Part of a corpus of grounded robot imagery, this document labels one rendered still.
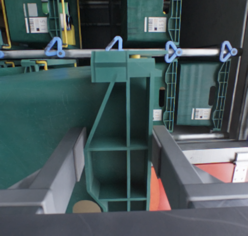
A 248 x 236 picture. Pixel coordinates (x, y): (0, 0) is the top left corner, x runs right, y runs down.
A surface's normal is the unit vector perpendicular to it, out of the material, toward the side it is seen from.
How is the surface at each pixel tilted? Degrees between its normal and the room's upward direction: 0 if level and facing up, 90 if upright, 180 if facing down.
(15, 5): 97
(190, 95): 91
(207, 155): 90
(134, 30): 94
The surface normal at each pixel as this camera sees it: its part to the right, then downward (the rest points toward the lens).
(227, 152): 0.07, 0.28
